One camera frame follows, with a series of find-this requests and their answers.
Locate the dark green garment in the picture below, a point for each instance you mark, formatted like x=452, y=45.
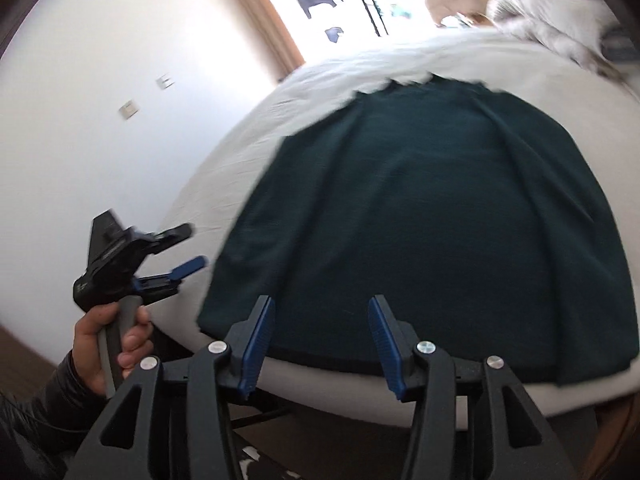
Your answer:
x=410, y=210

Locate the grey white crumpled duvet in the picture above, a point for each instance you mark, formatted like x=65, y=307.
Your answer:
x=545, y=20

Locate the wooden door frame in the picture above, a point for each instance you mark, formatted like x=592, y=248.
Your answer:
x=270, y=25

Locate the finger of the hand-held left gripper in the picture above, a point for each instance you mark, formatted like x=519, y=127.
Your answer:
x=187, y=266
x=172, y=236

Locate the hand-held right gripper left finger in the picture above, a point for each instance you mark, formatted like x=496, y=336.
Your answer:
x=257, y=345

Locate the white wall socket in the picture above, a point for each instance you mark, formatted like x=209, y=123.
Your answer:
x=165, y=81
x=129, y=108

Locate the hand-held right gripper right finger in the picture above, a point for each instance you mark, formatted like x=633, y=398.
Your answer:
x=385, y=350

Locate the white bed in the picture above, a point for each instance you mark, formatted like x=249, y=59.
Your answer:
x=310, y=90

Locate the person's left forearm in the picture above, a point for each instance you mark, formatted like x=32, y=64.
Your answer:
x=45, y=410

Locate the blue hanging garment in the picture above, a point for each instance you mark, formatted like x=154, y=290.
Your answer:
x=334, y=35

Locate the person's left hand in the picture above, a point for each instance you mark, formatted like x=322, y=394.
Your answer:
x=87, y=345

